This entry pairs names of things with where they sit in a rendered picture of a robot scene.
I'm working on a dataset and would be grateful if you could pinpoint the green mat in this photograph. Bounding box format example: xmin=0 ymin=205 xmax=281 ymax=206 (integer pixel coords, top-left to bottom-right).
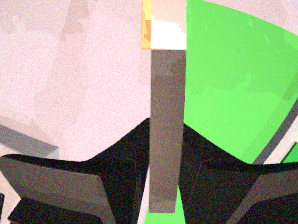
xmin=184 ymin=0 xmax=298 ymax=164

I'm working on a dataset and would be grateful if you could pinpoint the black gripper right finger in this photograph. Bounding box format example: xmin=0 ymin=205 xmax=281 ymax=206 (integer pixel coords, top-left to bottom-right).
xmin=178 ymin=123 xmax=298 ymax=224

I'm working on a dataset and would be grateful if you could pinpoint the red and white golf putter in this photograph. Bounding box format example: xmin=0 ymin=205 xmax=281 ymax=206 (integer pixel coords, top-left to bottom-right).
xmin=149 ymin=0 xmax=186 ymax=213

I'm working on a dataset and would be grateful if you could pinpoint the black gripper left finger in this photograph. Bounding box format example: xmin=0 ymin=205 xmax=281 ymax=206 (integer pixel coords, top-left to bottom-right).
xmin=0 ymin=117 xmax=149 ymax=224

